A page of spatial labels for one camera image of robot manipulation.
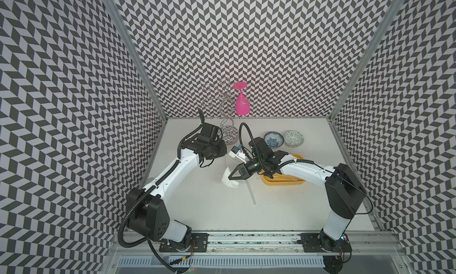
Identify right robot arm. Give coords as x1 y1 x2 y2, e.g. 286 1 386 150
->
228 137 368 252

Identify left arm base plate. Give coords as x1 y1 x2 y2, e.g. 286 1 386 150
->
159 232 209 253

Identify test tube blue cap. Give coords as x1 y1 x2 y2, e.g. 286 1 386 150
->
262 174 300 185
246 181 257 206

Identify aluminium front rail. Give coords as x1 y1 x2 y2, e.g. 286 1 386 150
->
106 230 407 257

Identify metal wire glass rack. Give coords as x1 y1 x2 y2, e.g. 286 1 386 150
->
200 78 239 145

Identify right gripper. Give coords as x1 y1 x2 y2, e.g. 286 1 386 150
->
228 155 265 180

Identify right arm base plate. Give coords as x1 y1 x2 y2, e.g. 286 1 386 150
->
297 232 353 255

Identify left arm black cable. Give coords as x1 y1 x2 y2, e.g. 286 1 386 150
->
117 191 190 274

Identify yellow plastic tray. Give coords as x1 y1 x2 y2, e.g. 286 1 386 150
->
260 171 306 186

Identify pink wine glass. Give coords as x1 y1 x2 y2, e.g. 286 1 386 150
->
233 82 251 116

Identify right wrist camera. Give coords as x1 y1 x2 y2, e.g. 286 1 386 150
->
229 145 247 163

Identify blue patterned bowl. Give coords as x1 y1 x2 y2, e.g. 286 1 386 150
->
263 131 285 149

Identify green patterned bowl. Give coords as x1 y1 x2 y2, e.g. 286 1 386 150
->
283 130 305 148

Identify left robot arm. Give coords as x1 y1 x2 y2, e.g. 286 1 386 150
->
118 123 227 250

